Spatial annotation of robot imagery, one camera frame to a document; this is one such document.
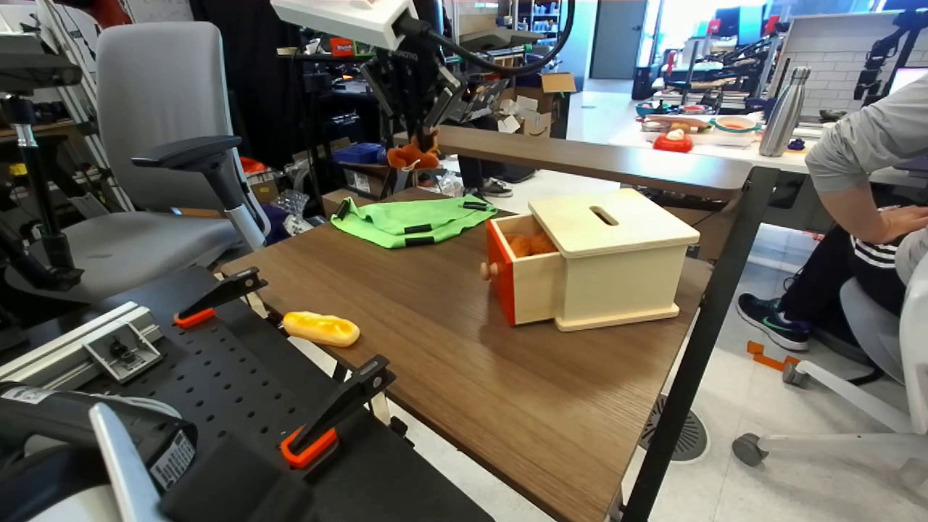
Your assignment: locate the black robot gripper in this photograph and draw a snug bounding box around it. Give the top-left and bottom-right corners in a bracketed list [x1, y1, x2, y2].
[363, 38, 465, 145]

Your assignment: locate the orange plush toy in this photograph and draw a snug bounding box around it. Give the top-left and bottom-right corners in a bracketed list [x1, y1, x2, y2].
[385, 142, 439, 170]

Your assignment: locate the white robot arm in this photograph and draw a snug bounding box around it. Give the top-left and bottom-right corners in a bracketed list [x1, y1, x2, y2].
[269, 0, 461, 145]

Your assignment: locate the green folded cloth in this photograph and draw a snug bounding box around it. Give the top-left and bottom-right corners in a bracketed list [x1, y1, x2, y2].
[331, 196, 497, 250]

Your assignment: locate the red front wooden drawer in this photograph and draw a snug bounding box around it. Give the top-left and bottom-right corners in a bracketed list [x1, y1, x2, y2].
[481, 213, 562, 324]

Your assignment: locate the grey office chair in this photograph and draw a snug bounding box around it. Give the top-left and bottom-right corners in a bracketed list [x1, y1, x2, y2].
[0, 21, 273, 300]

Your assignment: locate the white wooden box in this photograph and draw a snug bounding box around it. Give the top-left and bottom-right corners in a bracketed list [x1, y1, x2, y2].
[532, 189, 700, 329]

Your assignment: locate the black orange clamp far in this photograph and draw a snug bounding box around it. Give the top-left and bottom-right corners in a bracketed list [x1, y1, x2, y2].
[172, 266, 263, 329]

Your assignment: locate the black orange clamp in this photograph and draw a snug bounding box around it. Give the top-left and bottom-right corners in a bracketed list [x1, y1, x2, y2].
[278, 356, 394, 469]
[172, 266, 263, 329]

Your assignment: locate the black perforated mounting board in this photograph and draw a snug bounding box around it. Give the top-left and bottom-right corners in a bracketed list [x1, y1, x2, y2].
[94, 269, 490, 522]

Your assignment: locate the wooden table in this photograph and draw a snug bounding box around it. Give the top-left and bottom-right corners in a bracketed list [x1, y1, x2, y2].
[243, 219, 706, 522]

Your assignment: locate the steel water bottle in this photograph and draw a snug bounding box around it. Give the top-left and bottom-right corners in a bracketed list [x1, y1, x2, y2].
[759, 67, 811, 155]

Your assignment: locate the black orange clamp near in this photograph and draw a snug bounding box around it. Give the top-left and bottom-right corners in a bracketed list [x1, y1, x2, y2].
[278, 356, 394, 469]

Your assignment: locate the seated person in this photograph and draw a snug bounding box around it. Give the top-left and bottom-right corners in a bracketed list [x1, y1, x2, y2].
[737, 79, 928, 350]

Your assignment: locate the white office chair right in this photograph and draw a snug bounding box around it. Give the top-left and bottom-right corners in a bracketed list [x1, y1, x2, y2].
[732, 258, 928, 496]

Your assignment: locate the aluminium extrusion rail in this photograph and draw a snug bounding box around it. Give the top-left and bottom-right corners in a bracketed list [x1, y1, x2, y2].
[0, 300, 163, 389]

